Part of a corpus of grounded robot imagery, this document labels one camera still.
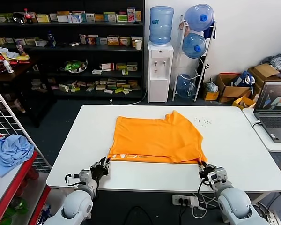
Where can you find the black shiny helmet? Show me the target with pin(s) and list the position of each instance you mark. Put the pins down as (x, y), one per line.
(18, 18)

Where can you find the yellow snack packet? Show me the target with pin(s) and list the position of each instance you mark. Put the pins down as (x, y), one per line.
(22, 57)

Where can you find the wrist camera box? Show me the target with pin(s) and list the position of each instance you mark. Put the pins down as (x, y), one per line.
(85, 175)
(220, 174)

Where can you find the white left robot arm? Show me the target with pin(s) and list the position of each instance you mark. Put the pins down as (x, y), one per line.
(77, 206)

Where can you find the cardboard box with flaps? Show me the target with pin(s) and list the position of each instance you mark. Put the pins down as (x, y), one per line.
(263, 70)

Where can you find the clear plastic bag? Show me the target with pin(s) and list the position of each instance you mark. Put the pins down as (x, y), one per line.
(211, 86)

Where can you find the red white cart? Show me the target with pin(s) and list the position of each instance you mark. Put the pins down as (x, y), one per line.
(0, 185)

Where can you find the white power strip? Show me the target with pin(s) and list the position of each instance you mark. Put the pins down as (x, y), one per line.
(180, 199)

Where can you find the white metal jug rack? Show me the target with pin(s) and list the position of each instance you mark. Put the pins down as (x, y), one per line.
(200, 80)

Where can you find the flat yellow box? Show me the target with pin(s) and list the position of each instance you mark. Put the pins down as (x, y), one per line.
(63, 13)

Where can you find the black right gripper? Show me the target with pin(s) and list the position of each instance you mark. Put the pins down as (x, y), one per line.
(204, 174)

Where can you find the plain white box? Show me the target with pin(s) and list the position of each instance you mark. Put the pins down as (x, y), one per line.
(53, 17)

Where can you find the flat white medicine box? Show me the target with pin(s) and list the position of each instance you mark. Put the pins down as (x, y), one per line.
(108, 91)
(97, 72)

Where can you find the blue bag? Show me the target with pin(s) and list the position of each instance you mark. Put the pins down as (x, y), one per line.
(242, 78)

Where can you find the orange white medicine box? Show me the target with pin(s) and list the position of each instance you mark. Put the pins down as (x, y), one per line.
(124, 41)

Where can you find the white water dispenser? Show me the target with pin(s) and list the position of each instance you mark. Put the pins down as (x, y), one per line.
(157, 77)

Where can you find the red orange medicine box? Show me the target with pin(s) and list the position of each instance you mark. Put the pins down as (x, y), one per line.
(91, 40)

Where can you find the pale medicine box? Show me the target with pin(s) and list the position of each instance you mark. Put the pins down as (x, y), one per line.
(31, 41)

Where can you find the blue water jug with label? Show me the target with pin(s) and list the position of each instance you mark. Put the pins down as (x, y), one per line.
(161, 25)

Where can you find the small flat white box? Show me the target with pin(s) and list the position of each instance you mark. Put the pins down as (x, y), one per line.
(74, 43)

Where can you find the green plastic bottle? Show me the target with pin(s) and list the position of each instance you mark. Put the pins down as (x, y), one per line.
(18, 206)

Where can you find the lime green box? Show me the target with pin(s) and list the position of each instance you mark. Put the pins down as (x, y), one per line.
(120, 90)

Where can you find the grey laptop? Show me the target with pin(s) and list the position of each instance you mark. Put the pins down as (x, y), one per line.
(274, 122)

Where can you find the scattered dark crumbs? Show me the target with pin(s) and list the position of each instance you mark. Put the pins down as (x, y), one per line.
(204, 122)

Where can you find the large open cardboard box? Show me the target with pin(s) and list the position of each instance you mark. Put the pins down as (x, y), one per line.
(227, 90)

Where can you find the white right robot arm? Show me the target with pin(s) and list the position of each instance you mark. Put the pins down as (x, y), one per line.
(234, 206)

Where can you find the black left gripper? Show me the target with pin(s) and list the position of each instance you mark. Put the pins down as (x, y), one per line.
(98, 172)

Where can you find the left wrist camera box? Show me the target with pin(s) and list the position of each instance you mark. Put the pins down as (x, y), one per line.
(85, 175)

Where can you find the small yellow medicine box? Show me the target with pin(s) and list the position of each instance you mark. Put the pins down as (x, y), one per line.
(99, 17)

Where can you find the light blue cloth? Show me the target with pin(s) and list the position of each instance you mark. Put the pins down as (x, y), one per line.
(11, 152)

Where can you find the blue white medicine box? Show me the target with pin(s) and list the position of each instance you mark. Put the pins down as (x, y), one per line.
(75, 17)

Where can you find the tilted white box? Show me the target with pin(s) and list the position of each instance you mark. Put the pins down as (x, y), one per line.
(41, 43)

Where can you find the cola bottle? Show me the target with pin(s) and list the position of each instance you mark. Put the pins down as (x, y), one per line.
(28, 17)

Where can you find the purple bottle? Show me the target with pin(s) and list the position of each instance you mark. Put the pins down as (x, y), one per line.
(19, 49)

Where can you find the small green white box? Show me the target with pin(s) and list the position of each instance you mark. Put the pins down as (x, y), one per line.
(124, 72)

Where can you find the orange t-shirt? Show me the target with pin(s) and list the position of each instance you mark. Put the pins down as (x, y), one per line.
(154, 138)

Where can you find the dark wooden table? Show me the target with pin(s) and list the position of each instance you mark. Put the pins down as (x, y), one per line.
(25, 70)

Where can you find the blue drink bottle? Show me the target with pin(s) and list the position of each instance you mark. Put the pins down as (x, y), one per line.
(51, 39)

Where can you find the pale box stack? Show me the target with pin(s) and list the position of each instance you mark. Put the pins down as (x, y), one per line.
(132, 66)

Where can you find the bowl with green contents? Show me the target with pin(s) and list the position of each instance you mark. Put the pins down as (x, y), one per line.
(72, 65)

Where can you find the white paper cup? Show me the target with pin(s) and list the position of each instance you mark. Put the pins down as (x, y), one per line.
(138, 45)

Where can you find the black shelving unit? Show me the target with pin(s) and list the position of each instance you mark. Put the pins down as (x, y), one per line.
(61, 56)

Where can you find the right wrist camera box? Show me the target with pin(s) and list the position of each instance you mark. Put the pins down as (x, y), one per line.
(220, 174)

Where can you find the open yellow box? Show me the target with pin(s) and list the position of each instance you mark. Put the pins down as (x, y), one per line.
(242, 103)

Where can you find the red snack packets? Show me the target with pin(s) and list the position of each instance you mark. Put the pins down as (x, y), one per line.
(1, 64)

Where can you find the tan hanging item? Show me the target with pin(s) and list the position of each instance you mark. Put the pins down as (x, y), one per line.
(185, 26)

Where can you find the green yellow box stack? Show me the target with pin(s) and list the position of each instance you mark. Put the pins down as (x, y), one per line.
(121, 66)

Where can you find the pink medicine box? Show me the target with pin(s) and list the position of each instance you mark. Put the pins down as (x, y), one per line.
(131, 14)

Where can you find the grey clothes pile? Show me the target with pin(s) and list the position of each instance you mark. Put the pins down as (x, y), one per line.
(279, 62)

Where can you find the white paper sheets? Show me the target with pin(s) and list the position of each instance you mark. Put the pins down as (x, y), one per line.
(5, 52)

